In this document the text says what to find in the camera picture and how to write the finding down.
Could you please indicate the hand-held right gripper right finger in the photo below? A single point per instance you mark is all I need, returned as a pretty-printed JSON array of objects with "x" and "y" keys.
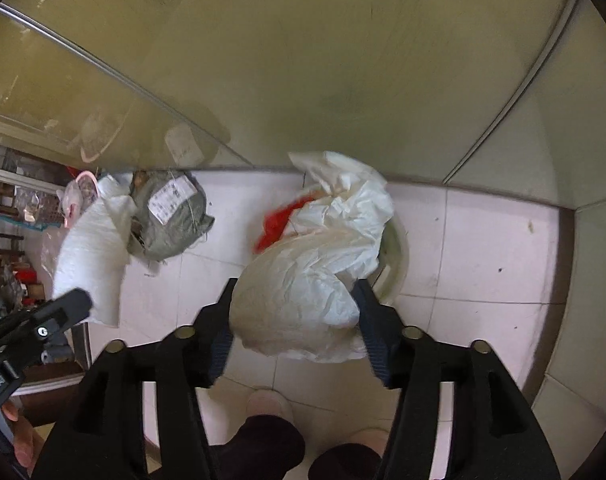
[{"x": 378, "y": 345}]

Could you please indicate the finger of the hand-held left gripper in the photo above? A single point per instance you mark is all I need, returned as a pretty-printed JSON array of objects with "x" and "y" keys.
[{"x": 58, "y": 312}]

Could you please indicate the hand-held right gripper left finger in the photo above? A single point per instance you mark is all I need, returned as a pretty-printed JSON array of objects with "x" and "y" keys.
[{"x": 220, "y": 355}]

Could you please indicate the white round bin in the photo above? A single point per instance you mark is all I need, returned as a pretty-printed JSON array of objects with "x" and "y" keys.
[{"x": 395, "y": 265}]

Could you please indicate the white plastic bag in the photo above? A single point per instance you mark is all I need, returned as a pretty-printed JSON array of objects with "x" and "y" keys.
[{"x": 293, "y": 285}]

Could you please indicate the person's left hand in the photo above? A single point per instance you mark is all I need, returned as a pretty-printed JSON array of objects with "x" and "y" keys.
[{"x": 25, "y": 442}]

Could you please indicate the pink slipper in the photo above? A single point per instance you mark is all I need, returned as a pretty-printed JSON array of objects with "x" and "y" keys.
[
  {"x": 370, "y": 439},
  {"x": 268, "y": 402}
]

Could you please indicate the white woven sack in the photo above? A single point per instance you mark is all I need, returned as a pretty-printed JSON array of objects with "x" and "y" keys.
[{"x": 93, "y": 255}]

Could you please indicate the person's left leg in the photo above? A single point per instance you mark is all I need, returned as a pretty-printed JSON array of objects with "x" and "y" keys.
[{"x": 263, "y": 447}]

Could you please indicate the person's leg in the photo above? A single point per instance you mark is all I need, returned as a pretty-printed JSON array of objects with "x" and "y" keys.
[
  {"x": 343, "y": 462},
  {"x": 263, "y": 447}
]

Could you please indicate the pink rimmed white object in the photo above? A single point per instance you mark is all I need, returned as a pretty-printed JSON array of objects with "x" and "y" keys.
[{"x": 78, "y": 195}]

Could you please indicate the cluttered storage shelf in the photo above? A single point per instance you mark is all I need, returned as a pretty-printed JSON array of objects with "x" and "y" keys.
[{"x": 13, "y": 200}]

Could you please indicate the person's right leg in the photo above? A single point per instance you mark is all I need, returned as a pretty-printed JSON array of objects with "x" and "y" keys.
[{"x": 343, "y": 462}]

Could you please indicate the grey parcel bag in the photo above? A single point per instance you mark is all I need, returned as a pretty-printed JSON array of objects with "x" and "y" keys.
[{"x": 178, "y": 225}]

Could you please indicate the red plastic wrapper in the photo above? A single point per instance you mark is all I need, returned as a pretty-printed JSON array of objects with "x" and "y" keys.
[{"x": 278, "y": 222}]

